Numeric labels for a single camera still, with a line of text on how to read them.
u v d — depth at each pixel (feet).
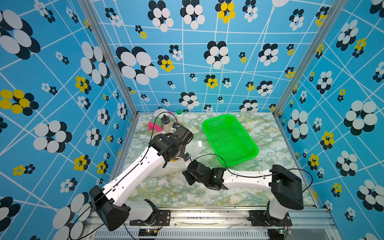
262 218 2.39
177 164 2.53
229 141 3.34
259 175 1.59
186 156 2.27
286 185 1.54
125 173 1.38
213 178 1.92
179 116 3.56
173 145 1.58
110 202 1.24
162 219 2.37
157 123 3.49
